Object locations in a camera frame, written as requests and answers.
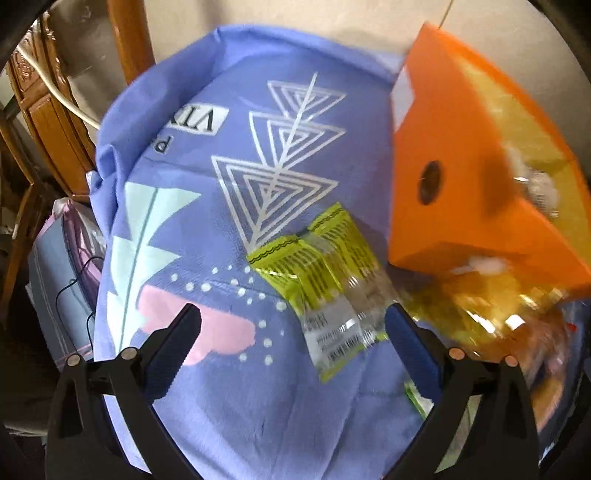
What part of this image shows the lime green snack packet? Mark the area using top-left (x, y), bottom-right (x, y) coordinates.
top-left (247, 203), bottom-right (397, 382)

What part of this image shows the orange cardboard box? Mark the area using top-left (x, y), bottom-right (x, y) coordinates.
top-left (388, 25), bottom-right (590, 298)

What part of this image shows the wooden chair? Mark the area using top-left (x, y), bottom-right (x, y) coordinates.
top-left (0, 0), bottom-right (157, 324)

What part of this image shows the blue patterned tablecloth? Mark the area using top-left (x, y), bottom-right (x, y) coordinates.
top-left (87, 22), bottom-right (574, 480)

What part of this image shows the yellow jelly packet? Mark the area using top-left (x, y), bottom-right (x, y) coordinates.
top-left (401, 271), bottom-right (569, 371)

